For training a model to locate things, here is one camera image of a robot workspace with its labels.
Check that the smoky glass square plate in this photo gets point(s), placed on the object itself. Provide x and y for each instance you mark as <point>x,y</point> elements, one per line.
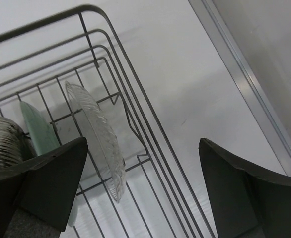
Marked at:
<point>15,146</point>

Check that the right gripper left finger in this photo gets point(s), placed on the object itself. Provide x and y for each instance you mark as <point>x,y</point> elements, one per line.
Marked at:
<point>16,221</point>

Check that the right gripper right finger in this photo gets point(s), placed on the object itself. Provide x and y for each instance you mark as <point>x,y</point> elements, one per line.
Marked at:
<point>247,200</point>

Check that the grey wire dish rack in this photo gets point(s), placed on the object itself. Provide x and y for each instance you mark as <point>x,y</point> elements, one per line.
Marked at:
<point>81,46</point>

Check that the clear glass square plate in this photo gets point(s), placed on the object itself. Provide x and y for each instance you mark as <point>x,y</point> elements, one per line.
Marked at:
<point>101,138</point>

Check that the right side aluminium rail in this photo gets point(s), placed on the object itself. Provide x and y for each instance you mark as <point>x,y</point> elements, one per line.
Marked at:
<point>245,80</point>

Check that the blue patterned round plate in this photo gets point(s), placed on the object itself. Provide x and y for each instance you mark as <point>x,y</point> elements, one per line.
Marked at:
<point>41,134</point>

